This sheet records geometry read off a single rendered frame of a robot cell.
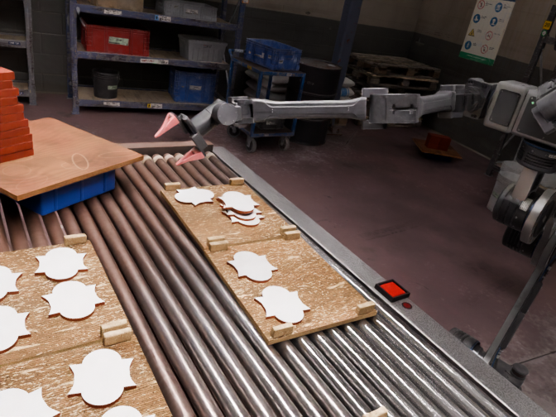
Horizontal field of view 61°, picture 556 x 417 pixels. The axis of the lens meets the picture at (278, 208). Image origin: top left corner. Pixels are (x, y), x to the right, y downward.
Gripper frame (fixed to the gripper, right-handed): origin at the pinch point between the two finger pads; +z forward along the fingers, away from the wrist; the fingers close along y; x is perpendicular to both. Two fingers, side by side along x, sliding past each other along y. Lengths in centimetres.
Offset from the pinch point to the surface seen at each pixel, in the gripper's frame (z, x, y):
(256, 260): -0.3, -10.0, 40.1
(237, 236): -0.9, 5.5, 38.5
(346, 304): -11, -33, 55
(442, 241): -140, 133, 241
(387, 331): -15, -43, 62
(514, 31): -446, 310, 243
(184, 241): 13.0, 7.9, 29.3
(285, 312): 3, -34, 42
